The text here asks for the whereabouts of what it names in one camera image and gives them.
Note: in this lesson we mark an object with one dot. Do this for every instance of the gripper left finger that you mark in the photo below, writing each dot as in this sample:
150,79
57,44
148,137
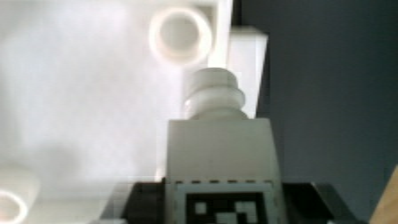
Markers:
142,211

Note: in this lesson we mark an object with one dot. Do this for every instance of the white table leg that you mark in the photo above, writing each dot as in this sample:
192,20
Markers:
222,176

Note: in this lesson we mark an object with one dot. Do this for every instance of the white L-shaped fence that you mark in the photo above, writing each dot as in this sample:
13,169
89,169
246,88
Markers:
246,61

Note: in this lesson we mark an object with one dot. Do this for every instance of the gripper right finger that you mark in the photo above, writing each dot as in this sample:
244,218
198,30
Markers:
315,205

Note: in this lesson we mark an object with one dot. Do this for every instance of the white square tabletop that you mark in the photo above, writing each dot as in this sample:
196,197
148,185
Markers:
94,57

